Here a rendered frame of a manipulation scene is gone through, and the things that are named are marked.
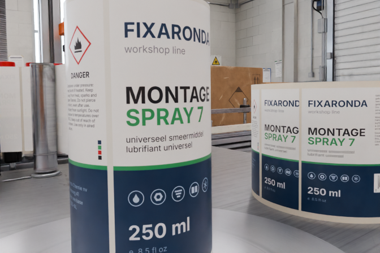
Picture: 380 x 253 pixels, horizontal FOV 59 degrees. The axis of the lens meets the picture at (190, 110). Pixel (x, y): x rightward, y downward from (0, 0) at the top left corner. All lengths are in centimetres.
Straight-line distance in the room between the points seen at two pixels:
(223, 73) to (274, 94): 94
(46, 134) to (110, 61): 43
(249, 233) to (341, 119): 15
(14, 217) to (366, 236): 36
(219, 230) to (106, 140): 18
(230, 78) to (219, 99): 10
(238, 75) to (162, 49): 122
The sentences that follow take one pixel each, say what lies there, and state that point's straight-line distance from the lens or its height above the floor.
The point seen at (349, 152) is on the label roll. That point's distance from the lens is 38.
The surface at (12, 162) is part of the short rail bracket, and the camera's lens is 71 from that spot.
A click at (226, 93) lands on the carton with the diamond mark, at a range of 133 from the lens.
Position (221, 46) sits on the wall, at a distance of 761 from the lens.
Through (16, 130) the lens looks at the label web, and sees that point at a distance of 64.
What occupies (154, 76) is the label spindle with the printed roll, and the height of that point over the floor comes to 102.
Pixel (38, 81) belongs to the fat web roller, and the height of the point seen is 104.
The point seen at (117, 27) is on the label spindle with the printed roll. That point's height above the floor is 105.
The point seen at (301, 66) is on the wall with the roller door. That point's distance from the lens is 633.
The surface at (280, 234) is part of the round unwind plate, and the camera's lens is 32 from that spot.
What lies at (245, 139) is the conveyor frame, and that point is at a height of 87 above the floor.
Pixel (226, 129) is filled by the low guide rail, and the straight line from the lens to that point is 102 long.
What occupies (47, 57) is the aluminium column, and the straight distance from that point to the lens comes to 94.
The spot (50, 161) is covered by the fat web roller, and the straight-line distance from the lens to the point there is 60.
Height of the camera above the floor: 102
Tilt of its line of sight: 3 degrees down
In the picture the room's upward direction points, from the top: 1 degrees counter-clockwise
